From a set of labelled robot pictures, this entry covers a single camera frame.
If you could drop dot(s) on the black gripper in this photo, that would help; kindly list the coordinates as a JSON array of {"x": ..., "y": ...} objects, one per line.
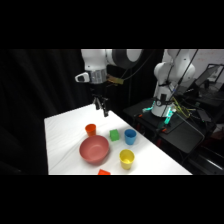
[{"x": 98, "y": 89}]

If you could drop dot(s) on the blue plastic cup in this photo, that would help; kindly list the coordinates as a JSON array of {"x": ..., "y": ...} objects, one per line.
[{"x": 130, "y": 137}]

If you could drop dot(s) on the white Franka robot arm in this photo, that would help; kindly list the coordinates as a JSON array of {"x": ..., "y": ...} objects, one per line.
[{"x": 96, "y": 60}]

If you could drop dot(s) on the orange plastic cup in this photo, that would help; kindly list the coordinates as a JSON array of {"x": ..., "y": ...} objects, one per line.
[{"x": 90, "y": 130}]

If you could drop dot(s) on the pink plastic bowl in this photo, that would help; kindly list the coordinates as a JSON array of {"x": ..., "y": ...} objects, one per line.
[{"x": 94, "y": 149}]

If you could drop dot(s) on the yellow plastic cup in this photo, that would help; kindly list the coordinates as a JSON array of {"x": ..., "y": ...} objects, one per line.
[{"x": 127, "y": 159}]

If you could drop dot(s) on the green cube block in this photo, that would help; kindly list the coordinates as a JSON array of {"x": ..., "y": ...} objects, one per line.
[{"x": 114, "y": 134}]

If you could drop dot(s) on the black curtain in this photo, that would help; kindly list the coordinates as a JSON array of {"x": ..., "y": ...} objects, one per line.
[{"x": 40, "y": 86}]

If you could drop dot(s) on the red-orange block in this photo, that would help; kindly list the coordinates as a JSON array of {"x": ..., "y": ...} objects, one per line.
[{"x": 104, "y": 172}]

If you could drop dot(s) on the green status light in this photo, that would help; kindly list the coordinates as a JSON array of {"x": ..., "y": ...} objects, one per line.
[{"x": 167, "y": 117}]

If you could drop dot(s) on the black robot stand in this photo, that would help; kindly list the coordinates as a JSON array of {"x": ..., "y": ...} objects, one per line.
[{"x": 180, "y": 133}]

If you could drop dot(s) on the black laptop screen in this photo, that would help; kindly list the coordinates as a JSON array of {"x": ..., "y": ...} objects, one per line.
[{"x": 208, "y": 76}]

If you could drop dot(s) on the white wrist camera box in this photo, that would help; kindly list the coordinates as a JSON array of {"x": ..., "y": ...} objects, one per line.
[{"x": 82, "y": 77}]

